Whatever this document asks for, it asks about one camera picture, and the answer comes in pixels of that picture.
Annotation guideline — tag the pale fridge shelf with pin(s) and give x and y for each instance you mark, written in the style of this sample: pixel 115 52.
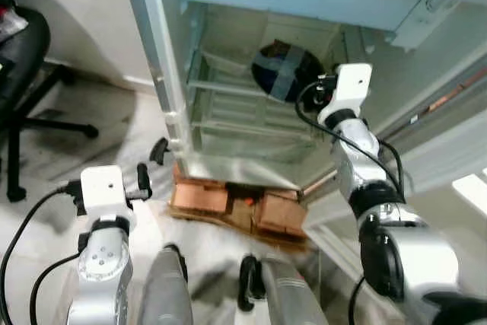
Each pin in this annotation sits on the pale fridge shelf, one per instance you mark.
pixel 243 125
pixel 221 85

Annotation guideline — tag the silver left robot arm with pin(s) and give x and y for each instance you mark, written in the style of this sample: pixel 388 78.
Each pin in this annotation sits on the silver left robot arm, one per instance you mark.
pixel 103 279

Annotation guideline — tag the white fridge door shelf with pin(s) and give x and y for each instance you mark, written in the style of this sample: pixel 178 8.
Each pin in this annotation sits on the white fridge door shelf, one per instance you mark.
pixel 473 192

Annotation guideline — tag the white thermostat housing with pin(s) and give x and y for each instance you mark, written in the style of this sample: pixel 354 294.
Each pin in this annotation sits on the white thermostat housing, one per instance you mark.
pixel 422 24

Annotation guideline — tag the black office chair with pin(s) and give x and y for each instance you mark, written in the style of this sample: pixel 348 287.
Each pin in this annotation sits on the black office chair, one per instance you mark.
pixel 23 58

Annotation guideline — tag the silver left robot leg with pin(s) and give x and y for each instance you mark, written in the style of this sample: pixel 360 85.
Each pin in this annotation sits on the silver left robot leg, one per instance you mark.
pixel 163 287

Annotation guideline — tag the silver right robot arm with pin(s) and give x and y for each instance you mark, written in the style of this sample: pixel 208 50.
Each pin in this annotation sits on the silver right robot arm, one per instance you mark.
pixel 411 264

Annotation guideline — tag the silver robot leg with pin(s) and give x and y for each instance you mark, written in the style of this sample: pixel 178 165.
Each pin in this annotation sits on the silver robot leg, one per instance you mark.
pixel 163 287
pixel 289 294

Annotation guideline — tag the silver right robot leg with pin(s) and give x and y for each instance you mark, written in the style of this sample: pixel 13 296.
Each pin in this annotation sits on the silver right robot leg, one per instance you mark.
pixel 289 294

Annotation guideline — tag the brown fridge base board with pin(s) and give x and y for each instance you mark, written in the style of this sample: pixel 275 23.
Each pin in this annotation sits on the brown fridge base board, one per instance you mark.
pixel 242 218

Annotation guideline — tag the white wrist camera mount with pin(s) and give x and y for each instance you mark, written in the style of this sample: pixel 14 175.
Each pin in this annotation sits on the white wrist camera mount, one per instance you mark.
pixel 351 90
pixel 103 188

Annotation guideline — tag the orange brick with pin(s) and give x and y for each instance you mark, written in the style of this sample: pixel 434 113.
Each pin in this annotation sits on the orange brick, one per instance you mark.
pixel 200 197
pixel 280 215

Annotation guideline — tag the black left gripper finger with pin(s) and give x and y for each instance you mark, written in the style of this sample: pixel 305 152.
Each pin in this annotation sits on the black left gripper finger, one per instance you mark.
pixel 144 179

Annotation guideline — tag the grey fridge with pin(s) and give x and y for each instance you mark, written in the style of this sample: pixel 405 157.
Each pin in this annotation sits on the grey fridge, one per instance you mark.
pixel 228 165

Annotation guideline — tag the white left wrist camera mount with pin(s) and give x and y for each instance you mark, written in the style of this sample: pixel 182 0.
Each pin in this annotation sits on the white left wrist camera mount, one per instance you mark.
pixel 103 188

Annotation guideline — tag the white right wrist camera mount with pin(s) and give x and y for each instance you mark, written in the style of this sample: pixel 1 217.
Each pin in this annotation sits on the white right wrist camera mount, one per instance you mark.
pixel 351 90

